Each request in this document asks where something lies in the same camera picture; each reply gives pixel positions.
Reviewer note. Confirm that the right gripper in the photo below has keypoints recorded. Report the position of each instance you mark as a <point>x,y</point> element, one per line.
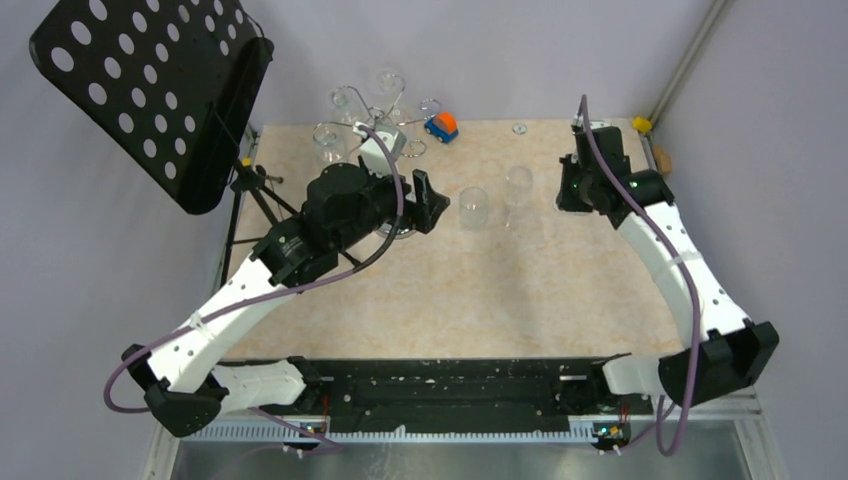
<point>565,200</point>

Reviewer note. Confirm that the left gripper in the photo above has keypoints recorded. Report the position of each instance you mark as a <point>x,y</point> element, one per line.
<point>425,217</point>

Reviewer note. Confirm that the wine glass removed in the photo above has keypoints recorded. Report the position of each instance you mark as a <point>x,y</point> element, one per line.
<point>567,203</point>
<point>518,197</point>
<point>473,208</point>

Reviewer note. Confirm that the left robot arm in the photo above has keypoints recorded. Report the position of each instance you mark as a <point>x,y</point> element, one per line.
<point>185,384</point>

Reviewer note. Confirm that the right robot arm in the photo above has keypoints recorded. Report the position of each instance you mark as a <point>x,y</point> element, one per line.
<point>724,350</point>

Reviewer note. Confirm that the wine glass on rack left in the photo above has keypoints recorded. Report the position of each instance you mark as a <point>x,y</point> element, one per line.
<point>329,142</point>

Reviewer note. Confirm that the chrome wine glass rack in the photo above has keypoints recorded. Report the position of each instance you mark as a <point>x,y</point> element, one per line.
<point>408,119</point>

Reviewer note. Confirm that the wine glass on rack far-left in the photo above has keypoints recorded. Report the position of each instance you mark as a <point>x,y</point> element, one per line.
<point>345,105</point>

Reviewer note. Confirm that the orange blue toy car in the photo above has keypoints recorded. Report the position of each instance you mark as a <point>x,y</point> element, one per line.
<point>443,127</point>

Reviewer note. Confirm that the small wooden block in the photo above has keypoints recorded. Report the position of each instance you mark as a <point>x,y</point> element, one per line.
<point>663,160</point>

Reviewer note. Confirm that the yellow corner piece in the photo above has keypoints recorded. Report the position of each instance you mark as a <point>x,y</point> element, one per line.
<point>642,125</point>

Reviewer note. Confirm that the black perforated music stand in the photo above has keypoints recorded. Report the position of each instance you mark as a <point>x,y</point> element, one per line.
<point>173,84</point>

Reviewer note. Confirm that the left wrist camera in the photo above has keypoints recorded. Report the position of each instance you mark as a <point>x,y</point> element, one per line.
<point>376,154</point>

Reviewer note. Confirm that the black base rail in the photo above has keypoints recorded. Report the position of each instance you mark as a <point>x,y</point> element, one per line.
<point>459,399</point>

